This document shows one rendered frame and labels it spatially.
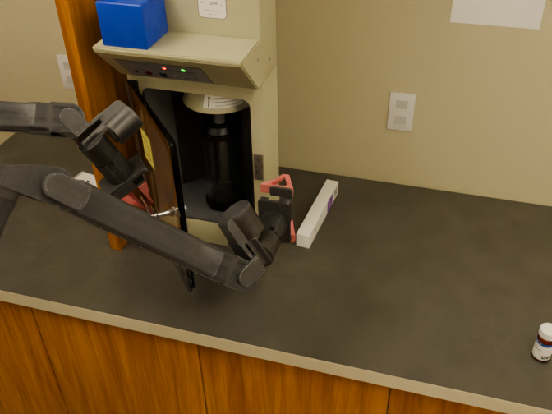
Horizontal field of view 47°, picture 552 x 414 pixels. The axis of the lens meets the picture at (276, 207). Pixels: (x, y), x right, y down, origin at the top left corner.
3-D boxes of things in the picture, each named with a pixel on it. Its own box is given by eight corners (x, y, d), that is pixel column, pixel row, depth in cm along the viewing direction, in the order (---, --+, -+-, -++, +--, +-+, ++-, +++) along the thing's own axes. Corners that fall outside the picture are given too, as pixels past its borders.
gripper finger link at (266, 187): (301, 167, 131) (290, 194, 124) (302, 195, 135) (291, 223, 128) (269, 163, 132) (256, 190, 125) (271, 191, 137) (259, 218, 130)
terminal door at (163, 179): (154, 220, 166) (130, 80, 142) (193, 294, 144) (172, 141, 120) (151, 221, 166) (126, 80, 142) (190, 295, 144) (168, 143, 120)
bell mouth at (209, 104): (199, 77, 160) (197, 56, 157) (266, 85, 156) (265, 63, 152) (170, 109, 146) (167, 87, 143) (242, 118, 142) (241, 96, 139)
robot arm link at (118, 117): (57, 126, 128) (55, 116, 120) (98, 88, 131) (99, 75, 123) (101, 167, 130) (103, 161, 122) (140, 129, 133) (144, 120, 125)
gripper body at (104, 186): (103, 186, 134) (81, 163, 129) (142, 158, 135) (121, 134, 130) (110, 203, 129) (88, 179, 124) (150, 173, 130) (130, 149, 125)
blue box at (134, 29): (126, 28, 135) (118, -15, 130) (168, 32, 133) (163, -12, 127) (102, 45, 127) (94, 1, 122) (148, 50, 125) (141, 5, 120)
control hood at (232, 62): (125, 69, 142) (117, 25, 136) (263, 85, 134) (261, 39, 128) (99, 91, 133) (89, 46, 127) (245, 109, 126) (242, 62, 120)
